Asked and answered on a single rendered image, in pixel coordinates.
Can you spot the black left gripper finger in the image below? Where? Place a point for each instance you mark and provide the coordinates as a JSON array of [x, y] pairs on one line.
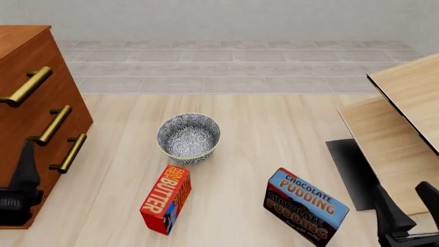
[[25, 175]]

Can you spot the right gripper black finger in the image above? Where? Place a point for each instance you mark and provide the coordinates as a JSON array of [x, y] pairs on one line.
[[433, 198], [391, 216]]

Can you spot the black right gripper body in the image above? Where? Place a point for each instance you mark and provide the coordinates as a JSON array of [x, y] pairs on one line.
[[411, 240]]

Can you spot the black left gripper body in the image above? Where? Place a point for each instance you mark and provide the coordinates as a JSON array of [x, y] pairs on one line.
[[17, 205]]

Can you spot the small wooden cabinet drawer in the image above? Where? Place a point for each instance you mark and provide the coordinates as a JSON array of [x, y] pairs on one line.
[[82, 123]]

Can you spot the medium wooden cabinet drawer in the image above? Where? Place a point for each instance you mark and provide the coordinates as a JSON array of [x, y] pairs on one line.
[[68, 95]]

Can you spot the large wooden cabinet drawer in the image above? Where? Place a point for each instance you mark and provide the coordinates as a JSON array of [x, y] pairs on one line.
[[51, 59]]

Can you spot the wooden cabinet with drawers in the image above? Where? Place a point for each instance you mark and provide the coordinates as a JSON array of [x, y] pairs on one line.
[[20, 36]]

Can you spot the pale wooden two-tier rack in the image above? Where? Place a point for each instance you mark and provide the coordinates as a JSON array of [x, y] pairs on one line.
[[387, 139]]

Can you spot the blue chocolate pudding box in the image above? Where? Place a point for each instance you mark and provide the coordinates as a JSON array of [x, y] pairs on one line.
[[303, 208]]

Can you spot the red butter box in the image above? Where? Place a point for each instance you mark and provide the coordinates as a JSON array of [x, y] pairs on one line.
[[164, 198]]

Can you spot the blue-white patterned bowl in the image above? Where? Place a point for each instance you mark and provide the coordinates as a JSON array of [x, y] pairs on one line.
[[188, 140]]

